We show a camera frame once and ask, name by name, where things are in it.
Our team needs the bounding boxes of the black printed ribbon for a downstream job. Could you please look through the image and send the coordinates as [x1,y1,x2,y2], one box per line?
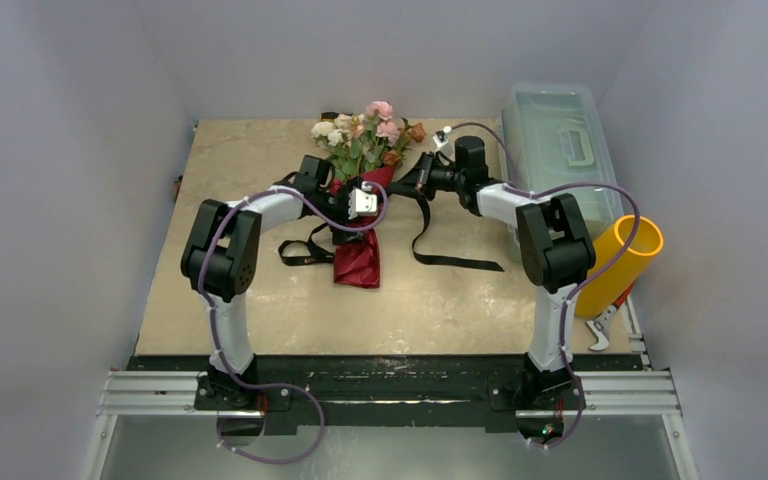
[278,183,504,288]

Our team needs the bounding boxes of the red paper flower bouquet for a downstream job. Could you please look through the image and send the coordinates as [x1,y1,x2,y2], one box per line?
[310,100,426,289]

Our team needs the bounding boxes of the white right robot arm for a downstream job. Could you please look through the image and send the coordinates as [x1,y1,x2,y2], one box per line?
[388,136,596,407]

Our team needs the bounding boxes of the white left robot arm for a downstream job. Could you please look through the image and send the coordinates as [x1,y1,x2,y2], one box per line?
[180,156,388,409]

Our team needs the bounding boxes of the yellow cylinder vase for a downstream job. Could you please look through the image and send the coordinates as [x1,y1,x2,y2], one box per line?
[575,215,664,319]

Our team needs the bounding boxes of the clear plastic storage box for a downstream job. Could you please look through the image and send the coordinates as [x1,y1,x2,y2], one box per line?
[497,82,626,253]

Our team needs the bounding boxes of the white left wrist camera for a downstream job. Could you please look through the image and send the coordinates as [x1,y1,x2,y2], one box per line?
[348,181,379,220]

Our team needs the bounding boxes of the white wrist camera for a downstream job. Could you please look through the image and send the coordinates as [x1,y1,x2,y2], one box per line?
[348,181,379,220]
[432,125,452,152]

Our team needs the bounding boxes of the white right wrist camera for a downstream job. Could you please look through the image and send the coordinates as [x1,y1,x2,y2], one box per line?
[432,125,452,152]

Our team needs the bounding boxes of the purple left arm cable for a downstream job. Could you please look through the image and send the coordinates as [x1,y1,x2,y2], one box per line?
[197,180,389,466]

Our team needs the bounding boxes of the black table edge rail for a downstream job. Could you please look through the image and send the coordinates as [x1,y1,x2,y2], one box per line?
[125,354,645,437]

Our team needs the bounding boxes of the red handled pliers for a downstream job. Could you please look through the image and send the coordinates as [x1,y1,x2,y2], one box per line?
[586,283,635,352]

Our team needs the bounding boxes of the aluminium frame rail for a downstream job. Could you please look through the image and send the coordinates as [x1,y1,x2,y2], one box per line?
[97,371,681,425]

